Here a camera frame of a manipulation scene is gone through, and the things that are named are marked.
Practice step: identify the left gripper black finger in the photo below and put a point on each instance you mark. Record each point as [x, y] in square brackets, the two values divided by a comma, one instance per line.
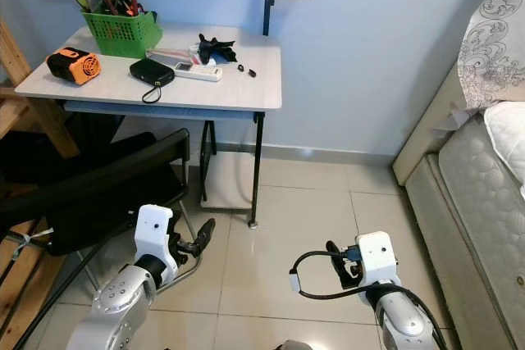
[205, 230]
[194, 250]

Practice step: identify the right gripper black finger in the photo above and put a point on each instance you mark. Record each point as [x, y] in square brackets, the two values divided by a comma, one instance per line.
[334, 252]
[343, 275]

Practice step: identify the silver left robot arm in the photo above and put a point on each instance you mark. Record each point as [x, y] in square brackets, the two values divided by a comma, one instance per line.
[115, 305]

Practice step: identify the grey right robot leg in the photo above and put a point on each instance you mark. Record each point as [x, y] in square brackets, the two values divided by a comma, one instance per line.
[295, 346]

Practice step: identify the black chair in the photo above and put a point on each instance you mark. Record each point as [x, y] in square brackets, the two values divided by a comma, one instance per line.
[98, 178]

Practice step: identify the white top desk black legs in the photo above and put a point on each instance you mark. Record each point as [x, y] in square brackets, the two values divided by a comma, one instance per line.
[213, 96]

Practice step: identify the white cloth strip tie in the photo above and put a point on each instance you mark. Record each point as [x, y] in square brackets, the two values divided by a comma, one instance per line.
[31, 241]

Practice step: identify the wooden slatted base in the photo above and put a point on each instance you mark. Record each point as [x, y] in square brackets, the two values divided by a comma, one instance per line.
[16, 284]

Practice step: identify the white remote control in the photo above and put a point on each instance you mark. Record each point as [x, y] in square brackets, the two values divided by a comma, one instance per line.
[201, 73]

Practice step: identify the flat pink white box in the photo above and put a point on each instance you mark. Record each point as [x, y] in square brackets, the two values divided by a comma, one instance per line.
[172, 56]

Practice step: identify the black glove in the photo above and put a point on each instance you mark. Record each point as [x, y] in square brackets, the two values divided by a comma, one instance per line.
[216, 49]

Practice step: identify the green plastic basket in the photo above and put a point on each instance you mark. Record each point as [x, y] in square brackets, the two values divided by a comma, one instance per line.
[123, 36]

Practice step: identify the orange black portable fan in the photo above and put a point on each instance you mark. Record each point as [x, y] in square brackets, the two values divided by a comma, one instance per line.
[70, 65]

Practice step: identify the grey patterned blanket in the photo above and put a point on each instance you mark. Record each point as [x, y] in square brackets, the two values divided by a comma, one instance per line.
[492, 38]

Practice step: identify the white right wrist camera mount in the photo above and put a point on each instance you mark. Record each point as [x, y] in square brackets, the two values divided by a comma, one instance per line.
[377, 253]

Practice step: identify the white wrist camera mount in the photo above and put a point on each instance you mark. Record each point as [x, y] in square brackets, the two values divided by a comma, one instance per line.
[154, 231]
[377, 253]

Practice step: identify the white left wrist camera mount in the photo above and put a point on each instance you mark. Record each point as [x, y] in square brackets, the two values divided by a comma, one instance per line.
[154, 231]

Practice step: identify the wooden ladder frame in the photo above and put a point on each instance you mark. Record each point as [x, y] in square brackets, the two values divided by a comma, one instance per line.
[10, 51]

